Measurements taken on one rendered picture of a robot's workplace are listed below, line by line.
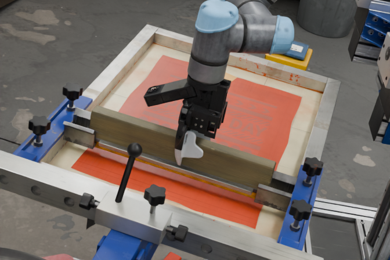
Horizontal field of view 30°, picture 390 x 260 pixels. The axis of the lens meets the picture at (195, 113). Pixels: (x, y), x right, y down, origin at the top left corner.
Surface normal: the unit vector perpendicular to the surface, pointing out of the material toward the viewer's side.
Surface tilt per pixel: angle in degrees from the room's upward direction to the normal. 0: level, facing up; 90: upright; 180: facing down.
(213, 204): 0
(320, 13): 93
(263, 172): 90
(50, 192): 90
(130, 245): 0
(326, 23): 93
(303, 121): 0
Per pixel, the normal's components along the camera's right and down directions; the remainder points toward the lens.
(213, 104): -0.29, 0.47
